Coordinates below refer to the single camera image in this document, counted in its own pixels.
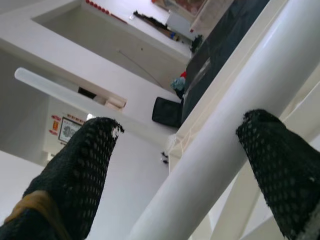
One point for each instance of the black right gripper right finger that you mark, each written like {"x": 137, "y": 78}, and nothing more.
{"x": 282, "y": 170}

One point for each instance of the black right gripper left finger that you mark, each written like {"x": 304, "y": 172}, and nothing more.
{"x": 75, "y": 175}

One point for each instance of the white plastic table leg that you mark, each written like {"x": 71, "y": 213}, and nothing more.
{"x": 225, "y": 125}
{"x": 62, "y": 92}

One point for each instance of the framed calligraphy picture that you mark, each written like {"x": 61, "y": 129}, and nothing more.
{"x": 66, "y": 130}

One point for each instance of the small red paper charm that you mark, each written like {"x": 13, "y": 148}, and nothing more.
{"x": 53, "y": 132}
{"x": 56, "y": 117}

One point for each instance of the yellow rubber band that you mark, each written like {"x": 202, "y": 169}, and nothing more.
{"x": 32, "y": 200}

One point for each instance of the orange paper banner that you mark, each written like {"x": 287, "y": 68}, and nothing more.
{"x": 56, "y": 124}

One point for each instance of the red paper couplet strip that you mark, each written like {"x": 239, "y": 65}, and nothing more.
{"x": 75, "y": 117}

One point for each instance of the white plastic bottle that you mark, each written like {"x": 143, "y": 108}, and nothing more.
{"x": 115, "y": 103}

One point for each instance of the open black suitcase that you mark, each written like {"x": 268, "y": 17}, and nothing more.
{"x": 166, "y": 112}

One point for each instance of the teal plush toy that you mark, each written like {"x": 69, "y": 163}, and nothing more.
{"x": 178, "y": 83}

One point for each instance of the red cloth item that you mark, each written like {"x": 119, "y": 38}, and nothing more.
{"x": 184, "y": 74}

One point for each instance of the black mop head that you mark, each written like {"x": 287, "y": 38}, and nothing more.
{"x": 196, "y": 43}

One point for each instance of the beige cloth covered table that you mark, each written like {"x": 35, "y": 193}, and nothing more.
{"x": 207, "y": 17}

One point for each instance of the red hanging decoration strip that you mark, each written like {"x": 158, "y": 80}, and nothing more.
{"x": 96, "y": 6}

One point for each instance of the dark hanging clothes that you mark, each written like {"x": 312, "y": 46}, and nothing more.
{"x": 150, "y": 19}

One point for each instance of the white appliance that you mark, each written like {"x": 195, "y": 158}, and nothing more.
{"x": 180, "y": 23}

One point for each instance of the wall socket with black plugs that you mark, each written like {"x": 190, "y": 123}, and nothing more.
{"x": 165, "y": 162}

